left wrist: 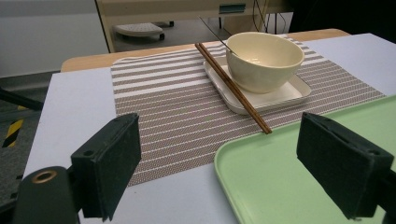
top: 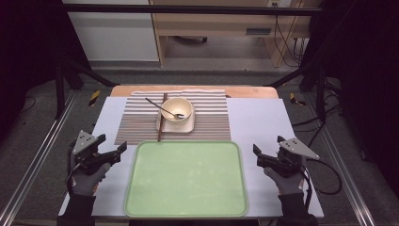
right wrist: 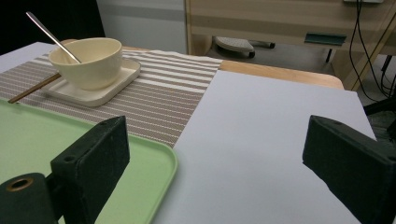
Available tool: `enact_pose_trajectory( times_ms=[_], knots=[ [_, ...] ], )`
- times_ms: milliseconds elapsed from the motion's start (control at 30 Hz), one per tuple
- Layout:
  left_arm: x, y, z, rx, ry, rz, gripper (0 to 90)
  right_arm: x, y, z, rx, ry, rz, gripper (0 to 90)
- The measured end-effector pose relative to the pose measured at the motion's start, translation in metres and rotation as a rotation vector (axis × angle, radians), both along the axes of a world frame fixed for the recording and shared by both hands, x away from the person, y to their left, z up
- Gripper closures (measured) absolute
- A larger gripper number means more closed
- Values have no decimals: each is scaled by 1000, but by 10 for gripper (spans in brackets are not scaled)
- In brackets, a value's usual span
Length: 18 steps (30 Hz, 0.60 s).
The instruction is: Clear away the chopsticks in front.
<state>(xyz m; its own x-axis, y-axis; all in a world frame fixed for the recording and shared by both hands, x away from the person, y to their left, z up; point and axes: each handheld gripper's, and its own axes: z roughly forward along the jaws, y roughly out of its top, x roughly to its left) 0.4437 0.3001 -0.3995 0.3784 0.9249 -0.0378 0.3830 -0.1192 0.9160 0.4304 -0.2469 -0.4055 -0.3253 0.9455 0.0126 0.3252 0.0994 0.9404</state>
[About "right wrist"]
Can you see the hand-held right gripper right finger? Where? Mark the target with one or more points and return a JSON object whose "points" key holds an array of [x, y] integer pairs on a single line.
{"points": [[358, 168]]}

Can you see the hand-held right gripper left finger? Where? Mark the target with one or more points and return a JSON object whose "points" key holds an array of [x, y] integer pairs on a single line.
{"points": [[93, 161]]}

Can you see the light green plastic tray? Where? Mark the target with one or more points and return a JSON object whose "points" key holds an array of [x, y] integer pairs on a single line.
{"points": [[31, 140]]}

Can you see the cream bowl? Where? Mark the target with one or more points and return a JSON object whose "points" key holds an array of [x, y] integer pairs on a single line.
{"points": [[93, 71]]}

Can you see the brown wooden chopstick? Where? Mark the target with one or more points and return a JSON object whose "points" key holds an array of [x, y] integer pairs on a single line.
{"points": [[31, 90]]}

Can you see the long metal spoon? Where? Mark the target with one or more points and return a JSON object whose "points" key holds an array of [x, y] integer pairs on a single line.
{"points": [[49, 35]]}

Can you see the cream square plate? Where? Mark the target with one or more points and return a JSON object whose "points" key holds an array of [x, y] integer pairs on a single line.
{"points": [[102, 96]]}

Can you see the brown white striped placemat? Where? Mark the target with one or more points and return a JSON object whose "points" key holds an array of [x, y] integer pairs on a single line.
{"points": [[162, 102]]}

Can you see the white table board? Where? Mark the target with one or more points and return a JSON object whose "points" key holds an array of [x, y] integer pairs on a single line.
{"points": [[249, 124]]}

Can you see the light wooden table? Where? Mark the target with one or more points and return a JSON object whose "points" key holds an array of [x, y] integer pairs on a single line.
{"points": [[280, 74]]}

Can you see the white cabinet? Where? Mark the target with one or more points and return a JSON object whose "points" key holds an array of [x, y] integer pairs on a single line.
{"points": [[143, 28]]}

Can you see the black curtain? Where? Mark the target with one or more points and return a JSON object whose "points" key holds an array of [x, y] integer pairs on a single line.
{"points": [[15, 18]]}

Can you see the grey chair base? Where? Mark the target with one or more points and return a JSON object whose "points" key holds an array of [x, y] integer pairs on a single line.
{"points": [[233, 43]]}

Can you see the light wooden desk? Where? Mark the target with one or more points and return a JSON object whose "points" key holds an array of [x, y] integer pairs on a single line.
{"points": [[264, 18]]}

